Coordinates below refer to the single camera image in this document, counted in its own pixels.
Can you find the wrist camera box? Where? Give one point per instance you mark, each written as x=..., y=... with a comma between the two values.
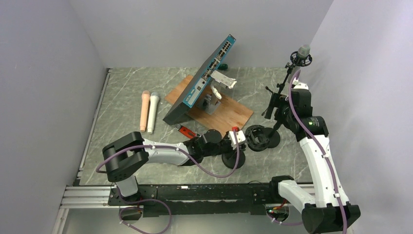
x=300, y=85
x=237, y=137

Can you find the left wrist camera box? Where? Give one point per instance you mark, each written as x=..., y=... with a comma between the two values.
x=237, y=137

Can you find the black tripod mic stand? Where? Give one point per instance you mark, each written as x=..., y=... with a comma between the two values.
x=280, y=86

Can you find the grey metal bracket fixture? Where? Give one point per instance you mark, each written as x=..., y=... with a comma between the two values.
x=210, y=102

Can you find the grey microphone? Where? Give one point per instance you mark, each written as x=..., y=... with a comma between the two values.
x=298, y=59

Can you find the white microphone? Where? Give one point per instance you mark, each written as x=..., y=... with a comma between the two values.
x=154, y=99

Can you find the wooden board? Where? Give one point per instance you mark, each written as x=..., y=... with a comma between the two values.
x=228, y=114

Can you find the black front rail frame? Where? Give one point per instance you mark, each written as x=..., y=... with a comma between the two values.
x=179, y=199

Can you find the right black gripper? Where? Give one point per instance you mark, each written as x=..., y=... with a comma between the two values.
x=279, y=101

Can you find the pink microphone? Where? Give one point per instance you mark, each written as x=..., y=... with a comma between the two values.
x=144, y=110

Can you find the blue network switch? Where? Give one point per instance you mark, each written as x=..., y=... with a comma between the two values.
x=198, y=83

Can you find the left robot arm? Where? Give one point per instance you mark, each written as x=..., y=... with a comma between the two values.
x=123, y=157

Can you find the black round-base mic stand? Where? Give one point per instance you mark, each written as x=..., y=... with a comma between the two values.
x=255, y=141

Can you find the green small object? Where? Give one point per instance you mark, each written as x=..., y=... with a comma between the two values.
x=223, y=67

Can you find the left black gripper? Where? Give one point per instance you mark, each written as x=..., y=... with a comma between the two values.
x=232, y=151

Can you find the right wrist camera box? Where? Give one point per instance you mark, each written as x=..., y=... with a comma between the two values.
x=300, y=85

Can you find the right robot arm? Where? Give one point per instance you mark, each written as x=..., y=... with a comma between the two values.
x=329, y=209

